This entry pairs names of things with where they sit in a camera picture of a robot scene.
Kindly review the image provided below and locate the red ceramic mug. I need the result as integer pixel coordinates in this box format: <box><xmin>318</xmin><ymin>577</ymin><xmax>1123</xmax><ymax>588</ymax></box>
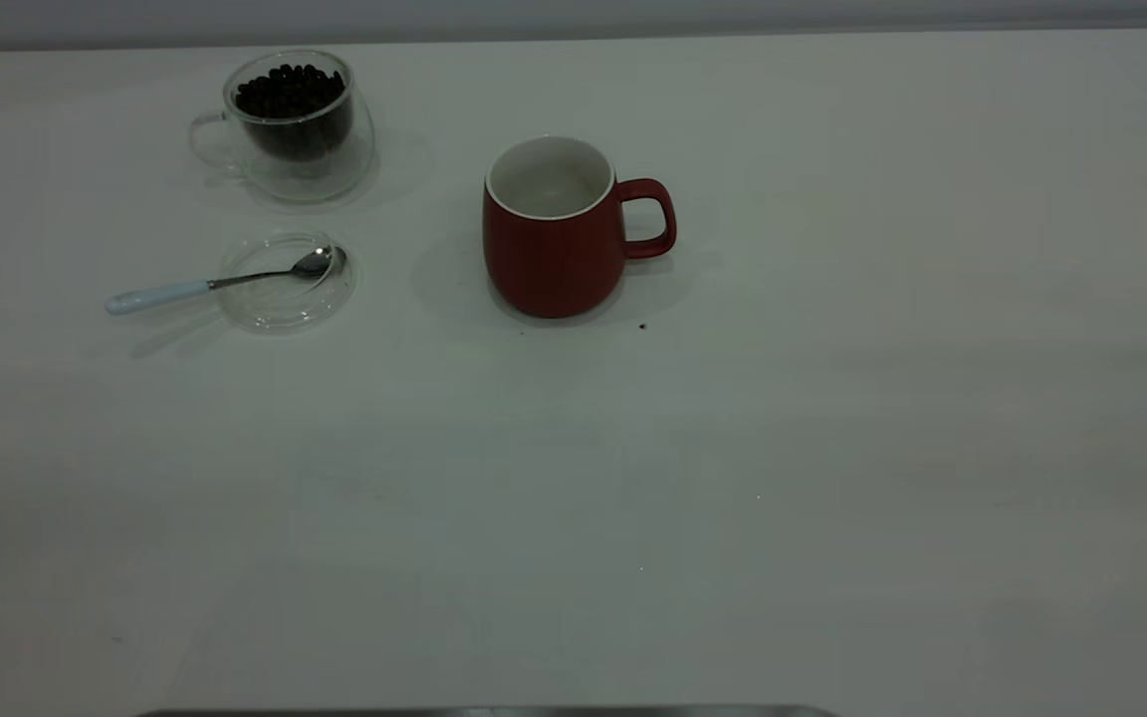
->
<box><xmin>482</xmin><ymin>134</ymin><xmax>678</xmax><ymax>320</ymax></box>

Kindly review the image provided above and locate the clear double-walled glass cup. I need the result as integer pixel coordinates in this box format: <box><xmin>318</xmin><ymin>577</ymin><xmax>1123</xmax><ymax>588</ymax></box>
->
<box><xmin>188</xmin><ymin>49</ymin><xmax>376</xmax><ymax>204</ymax></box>

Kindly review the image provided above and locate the metal spoon light blue handle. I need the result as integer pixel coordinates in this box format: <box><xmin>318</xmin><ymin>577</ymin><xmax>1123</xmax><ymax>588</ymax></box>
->
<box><xmin>104</xmin><ymin>246</ymin><xmax>336</xmax><ymax>317</ymax></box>

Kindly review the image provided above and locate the coffee beans pile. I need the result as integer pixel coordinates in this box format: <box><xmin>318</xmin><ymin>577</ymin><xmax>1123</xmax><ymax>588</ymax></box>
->
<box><xmin>234</xmin><ymin>63</ymin><xmax>354</xmax><ymax>160</ymax></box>

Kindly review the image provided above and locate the clear round glass lid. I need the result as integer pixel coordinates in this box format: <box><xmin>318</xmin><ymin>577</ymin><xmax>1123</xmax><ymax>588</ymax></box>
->
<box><xmin>217</xmin><ymin>231</ymin><xmax>356</xmax><ymax>334</ymax></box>

